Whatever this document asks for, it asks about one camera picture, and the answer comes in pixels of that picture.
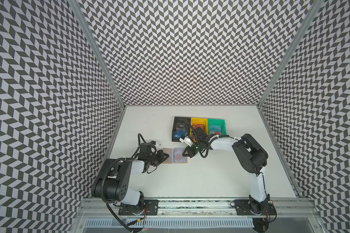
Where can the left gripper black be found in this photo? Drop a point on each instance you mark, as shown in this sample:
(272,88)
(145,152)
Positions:
(162,159)

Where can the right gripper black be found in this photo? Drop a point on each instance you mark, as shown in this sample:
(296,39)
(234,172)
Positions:
(190,153)

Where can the white red circle card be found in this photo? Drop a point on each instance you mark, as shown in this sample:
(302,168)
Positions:
(178,157)

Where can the red VIP credit card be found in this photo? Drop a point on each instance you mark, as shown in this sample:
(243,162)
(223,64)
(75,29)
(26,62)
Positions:
(198,125)

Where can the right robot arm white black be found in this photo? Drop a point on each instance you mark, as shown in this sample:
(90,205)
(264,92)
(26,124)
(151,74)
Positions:
(252,158)

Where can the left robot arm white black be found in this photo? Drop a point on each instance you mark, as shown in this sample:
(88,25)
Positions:
(112,182)

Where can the blue card in black bin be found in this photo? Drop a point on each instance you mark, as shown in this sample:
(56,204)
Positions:
(179,134)

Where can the red circle card green bin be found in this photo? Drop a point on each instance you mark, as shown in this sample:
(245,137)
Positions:
(216,133)

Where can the teal card in green bin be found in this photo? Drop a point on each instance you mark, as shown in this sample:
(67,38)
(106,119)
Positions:
(215,128)

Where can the black plastic bin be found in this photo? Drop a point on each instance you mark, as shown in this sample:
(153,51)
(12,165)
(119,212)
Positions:
(187,121)

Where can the yellow plastic bin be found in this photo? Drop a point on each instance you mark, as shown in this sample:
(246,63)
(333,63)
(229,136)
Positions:
(202,122)

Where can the green plastic bin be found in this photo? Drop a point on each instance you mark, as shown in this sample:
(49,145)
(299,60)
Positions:
(221,122)

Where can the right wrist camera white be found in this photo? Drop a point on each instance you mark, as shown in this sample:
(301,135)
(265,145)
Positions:
(186,140)

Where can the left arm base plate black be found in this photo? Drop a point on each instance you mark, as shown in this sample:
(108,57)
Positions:
(148,207)

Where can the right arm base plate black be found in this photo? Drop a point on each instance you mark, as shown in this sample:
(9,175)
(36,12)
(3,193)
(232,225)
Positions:
(252,207)

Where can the aluminium mounting rail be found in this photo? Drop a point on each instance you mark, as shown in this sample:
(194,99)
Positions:
(205,207)

